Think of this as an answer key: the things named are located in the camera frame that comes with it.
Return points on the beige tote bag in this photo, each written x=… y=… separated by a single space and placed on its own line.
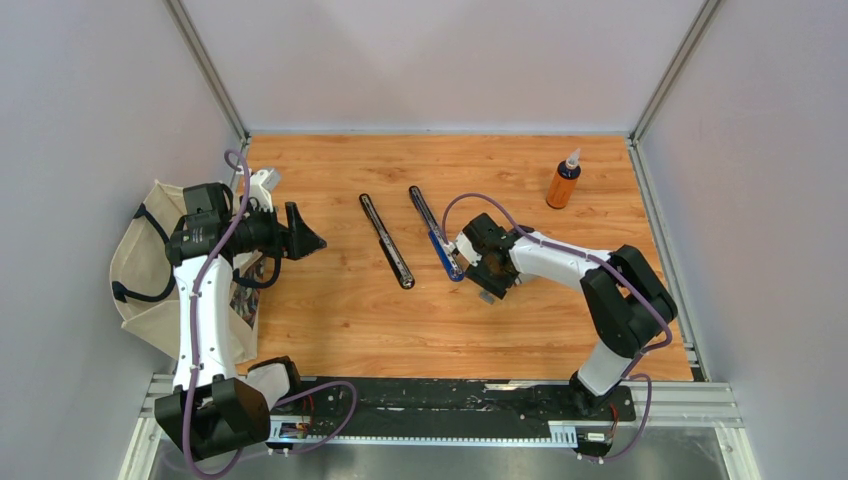
x=143 y=289

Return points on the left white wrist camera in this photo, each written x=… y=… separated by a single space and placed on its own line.
x=262 y=183

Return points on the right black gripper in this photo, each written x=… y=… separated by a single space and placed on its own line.
x=495 y=286

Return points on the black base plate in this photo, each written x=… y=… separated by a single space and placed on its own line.
x=440 y=409

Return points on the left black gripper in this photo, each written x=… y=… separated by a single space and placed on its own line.
x=301 y=240

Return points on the blue stapler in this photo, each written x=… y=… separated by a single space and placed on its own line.
x=451 y=266

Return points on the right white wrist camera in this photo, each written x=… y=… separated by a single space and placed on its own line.
x=464 y=248

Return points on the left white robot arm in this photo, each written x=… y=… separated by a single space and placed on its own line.
x=212 y=410

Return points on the black stapler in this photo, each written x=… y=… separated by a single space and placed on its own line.
x=399 y=267

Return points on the orange glue bottle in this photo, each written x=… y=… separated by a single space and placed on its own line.
x=564 y=181

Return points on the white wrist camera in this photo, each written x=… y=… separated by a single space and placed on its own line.
x=262 y=183
x=464 y=248

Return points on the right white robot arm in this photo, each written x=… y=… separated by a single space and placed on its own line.
x=628 y=304

